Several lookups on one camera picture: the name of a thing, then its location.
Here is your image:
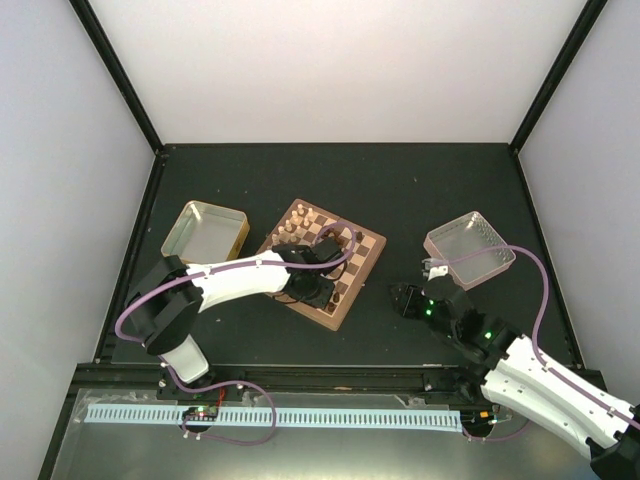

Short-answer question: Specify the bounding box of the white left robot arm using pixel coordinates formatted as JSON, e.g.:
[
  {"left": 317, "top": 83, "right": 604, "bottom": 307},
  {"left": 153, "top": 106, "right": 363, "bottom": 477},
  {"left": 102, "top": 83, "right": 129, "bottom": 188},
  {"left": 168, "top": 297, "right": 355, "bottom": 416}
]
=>
[{"left": 115, "top": 238, "right": 348, "bottom": 399}]

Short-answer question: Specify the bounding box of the black frame post right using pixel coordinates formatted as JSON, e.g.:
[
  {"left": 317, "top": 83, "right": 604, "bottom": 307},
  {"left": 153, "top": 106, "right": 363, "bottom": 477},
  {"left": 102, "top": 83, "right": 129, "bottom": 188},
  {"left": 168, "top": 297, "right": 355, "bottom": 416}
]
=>
[{"left": 509, "top": 0, "right": 608, "bottom": 155}]

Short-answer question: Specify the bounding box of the black frame post left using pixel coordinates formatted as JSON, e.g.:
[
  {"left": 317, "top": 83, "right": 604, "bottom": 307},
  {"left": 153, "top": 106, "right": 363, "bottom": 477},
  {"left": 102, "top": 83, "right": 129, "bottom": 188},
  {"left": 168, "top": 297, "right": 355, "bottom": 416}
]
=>
[{"left": 69, "top": 0, "right": 164, "bottom": 154}]

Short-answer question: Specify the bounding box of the yellow metal tin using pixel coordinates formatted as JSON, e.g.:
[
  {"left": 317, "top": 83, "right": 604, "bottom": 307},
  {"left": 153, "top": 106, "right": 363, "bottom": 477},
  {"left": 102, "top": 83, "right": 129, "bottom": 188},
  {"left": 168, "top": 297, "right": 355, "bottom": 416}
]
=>
[{"left": 160, "top": 200, "right": 250, "bottom": 264}]

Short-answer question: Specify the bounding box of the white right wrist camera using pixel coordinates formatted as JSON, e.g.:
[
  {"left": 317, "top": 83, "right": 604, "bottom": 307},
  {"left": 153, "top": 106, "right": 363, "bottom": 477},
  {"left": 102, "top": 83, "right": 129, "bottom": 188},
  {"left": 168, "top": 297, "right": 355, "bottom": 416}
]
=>
[{"left": 421, "top": 258, "right": 449, "bottom": 282}]

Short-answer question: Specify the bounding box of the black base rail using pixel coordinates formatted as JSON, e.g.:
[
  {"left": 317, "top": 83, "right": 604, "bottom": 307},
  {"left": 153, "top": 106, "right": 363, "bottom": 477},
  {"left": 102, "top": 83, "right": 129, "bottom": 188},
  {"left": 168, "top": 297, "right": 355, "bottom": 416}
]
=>
[{"left": 69, "top": 363, "right": 484, "bottom": 405}]

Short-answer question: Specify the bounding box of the wooden chess board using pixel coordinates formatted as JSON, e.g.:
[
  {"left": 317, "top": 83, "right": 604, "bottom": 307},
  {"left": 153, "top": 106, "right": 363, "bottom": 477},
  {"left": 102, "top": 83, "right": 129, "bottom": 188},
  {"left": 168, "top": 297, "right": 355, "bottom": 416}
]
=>
[{"left": 258, "top": 199, "right": 387, "bottom": 331}]

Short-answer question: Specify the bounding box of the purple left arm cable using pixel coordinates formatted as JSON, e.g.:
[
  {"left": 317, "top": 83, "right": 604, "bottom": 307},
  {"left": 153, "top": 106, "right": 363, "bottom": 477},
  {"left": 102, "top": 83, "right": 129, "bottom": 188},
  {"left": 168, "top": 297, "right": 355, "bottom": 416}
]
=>
[{"left": 113, "top": 222, "right": 359, "bottom": 346}]

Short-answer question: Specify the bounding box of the black frame post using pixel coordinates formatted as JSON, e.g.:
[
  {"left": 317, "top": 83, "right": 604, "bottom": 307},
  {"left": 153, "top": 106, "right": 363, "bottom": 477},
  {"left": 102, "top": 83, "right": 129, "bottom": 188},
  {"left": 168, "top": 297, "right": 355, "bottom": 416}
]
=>
[
  {"left": 69, "top": 0, "right": 164, "bottom": 154},
  {"left": 509, "top": 0, "right": 608, "bottom": 155}
]

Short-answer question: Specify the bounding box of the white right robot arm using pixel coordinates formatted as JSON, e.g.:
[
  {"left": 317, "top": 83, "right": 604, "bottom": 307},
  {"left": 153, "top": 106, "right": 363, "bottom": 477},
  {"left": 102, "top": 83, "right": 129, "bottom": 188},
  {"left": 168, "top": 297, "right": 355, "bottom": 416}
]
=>
[{"left": 389, "top": 275, "right": 639, "bottom": 479}]

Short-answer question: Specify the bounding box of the white slotted cable duct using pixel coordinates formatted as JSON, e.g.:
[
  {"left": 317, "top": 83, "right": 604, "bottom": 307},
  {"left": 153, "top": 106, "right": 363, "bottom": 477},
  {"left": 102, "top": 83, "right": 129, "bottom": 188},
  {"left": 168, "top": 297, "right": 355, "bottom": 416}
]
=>
[{"left": 84, "top": 404, "right": 462, "bottom": 433}]

